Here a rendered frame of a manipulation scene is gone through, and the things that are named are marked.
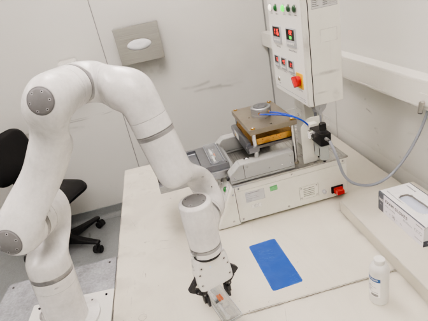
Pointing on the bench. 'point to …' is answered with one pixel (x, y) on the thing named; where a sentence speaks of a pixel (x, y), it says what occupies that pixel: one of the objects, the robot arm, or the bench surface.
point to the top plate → (263, 118)
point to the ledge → (390, 239)
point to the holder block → (200, 158)
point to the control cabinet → (307, 59)
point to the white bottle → (379, 281)
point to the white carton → (407, 210)
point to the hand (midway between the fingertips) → (217, 293)
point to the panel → (226, 188)
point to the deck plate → (281, 148)
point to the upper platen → (268, 138)
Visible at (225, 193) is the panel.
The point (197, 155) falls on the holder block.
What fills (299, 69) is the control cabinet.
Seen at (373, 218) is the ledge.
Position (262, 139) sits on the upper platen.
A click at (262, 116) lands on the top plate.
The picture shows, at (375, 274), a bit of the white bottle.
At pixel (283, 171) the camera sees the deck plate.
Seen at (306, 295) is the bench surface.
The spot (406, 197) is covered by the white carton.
